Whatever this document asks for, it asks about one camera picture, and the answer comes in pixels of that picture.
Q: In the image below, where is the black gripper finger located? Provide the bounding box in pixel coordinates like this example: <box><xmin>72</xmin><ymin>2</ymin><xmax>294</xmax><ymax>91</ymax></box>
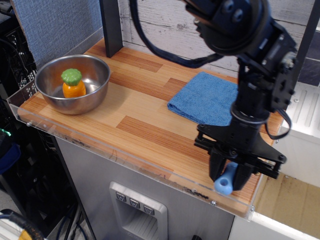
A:
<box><xmin>232</xmin><ymin>163</ymin><xmax>254</xmax><ymax>191</ymax></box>
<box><xmin>209</xmin><ymin>150</ymin><xmax>227</xmax><ymax>182</ymax></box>

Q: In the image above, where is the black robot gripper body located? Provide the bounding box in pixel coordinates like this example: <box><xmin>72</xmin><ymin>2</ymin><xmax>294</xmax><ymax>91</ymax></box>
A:
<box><xmin>194</xmin><ymin>109</ymin><xmax>287</xmax><ymax>179</ymax></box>

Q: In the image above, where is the blue plastic spoon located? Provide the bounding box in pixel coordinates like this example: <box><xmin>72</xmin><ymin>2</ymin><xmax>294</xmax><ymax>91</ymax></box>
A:
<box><xmin>214</xmin><ymin>162</ymin><xmax>238</xmax><ymax>195</ymax></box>

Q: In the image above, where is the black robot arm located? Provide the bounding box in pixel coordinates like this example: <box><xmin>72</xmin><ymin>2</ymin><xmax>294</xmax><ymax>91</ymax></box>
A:
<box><xmin>185</xmin><ymin>0</ymin><xmax>297</xmax><ymax>191</ymax></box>

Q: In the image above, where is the blue folded towel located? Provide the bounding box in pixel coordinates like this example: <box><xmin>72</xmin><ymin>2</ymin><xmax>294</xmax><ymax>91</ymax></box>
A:
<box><xmin>167</xmin><ymin>72</ymin><xmax>238</xmax><ymax>127</ymax></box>

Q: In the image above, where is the clear acrylic table guard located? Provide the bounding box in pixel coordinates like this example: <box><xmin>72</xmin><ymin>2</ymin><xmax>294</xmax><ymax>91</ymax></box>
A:
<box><xmin>8</xmin><ymin>82</ymin><xmax>261</xmax><ymax>220</ymax></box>

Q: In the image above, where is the white toy sink unit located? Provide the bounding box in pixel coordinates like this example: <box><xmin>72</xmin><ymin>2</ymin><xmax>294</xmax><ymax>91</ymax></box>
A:
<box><xmin>228</xmin><ymin>81</ymin><xmax>320</xmax><ymax>240</ymax></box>

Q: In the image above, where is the silver ice dispenser panel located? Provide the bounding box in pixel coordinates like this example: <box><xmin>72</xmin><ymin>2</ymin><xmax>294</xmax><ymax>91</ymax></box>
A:
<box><xmin>109</xmin><ymin>181</ymin><xmax>169</xmax><ymax>240</ymax></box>

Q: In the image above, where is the grey toy fridge cabinet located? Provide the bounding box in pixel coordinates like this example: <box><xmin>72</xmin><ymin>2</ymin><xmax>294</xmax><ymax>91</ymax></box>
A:
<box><xmin>57</xmin><ymin>138</ymin><xmax>234</xmax><ymax>240</ymax></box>

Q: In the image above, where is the stainless steel bowl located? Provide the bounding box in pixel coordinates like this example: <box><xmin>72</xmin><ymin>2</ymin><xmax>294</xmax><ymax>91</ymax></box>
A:
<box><xmin>35</xmin><ymin>54</ymin><xmax>111</xmax><ymax>115</ymax></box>

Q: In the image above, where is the orange toy carrot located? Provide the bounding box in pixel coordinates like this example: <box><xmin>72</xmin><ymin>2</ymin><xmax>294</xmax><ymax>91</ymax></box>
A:
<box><xmin>61</xmin><ymin>68</ymin><xmax>87</xmax><ymax>98</ymax></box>

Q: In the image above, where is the yellow black object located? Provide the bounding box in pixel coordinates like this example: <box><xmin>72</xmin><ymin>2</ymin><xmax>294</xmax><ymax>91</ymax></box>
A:
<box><xmin>0</xmin><ymin>212</ymin><xmax>46</xmax><ymax>240</ymax></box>

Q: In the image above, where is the blue fabric partition panel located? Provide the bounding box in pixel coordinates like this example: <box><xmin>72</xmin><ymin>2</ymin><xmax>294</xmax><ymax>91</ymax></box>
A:
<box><xmin>11</xmin><ymin>0</ymin><xmax>104</xmax><ymax>69</ymax></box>

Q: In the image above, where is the black plastic crate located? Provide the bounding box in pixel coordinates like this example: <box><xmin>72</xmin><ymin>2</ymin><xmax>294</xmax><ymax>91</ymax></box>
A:
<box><xmin>0</xmin><ymin>26</ymin><xmax>37</xmax><ymax>101</ymax></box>

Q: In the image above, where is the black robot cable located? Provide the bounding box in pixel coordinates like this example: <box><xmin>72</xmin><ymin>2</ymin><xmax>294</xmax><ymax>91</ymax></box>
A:
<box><xmin>128</xmin><ymin>0</ymin><xmax>225</xmax><ymax>69</ymax></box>

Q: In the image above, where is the black right vertical post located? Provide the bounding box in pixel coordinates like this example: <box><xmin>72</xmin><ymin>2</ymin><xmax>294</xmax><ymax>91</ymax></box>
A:
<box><xmin>293</xmin><ymin>0</ymin><xmax>320</xmax><ymax>85</ymax></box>

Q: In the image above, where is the black vertical post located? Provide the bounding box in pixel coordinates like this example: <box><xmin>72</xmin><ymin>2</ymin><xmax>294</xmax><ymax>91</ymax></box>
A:
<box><xmin>99</xmin><ymin>0</ymin><xmax>123</xmax><ymax>58</ymax></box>
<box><xmin>293</xmin><ymin>0</ymin><xmax>320</xmax><ymax>85</ymax></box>

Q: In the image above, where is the black left vertical post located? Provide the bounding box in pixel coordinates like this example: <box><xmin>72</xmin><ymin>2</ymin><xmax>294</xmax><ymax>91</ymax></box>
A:
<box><xmin>99</xmin><ymin>0</ymin><xmax>123</xmax><ymax>58</ymax></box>

